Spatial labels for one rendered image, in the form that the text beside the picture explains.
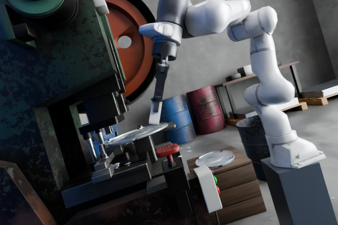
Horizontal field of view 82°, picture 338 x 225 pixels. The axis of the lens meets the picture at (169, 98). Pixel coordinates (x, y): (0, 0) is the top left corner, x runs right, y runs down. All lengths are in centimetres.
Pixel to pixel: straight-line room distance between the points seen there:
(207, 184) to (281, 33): 494
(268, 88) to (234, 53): 383
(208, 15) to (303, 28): 525
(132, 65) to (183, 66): 310
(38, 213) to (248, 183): 115
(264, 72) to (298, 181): 49
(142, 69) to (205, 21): 74
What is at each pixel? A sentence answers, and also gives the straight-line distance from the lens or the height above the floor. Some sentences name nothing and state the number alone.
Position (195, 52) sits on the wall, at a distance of 446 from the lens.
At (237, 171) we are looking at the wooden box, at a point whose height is 31.
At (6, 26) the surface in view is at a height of 124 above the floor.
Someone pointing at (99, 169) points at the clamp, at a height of 74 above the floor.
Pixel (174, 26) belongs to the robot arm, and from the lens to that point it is 58.
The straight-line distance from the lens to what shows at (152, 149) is 88.
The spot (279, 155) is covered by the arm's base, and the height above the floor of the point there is 50.
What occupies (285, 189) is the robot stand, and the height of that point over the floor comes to 38.
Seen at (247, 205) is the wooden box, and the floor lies 8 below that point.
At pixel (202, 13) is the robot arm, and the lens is 60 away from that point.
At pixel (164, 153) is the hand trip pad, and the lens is 56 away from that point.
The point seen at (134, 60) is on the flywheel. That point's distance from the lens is 130.
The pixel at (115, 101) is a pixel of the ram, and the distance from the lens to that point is 85.
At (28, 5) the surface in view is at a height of 128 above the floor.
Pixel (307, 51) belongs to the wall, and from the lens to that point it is 572.
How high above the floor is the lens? 90
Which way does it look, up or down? level
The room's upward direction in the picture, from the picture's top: 17 degrees counter-clockwise
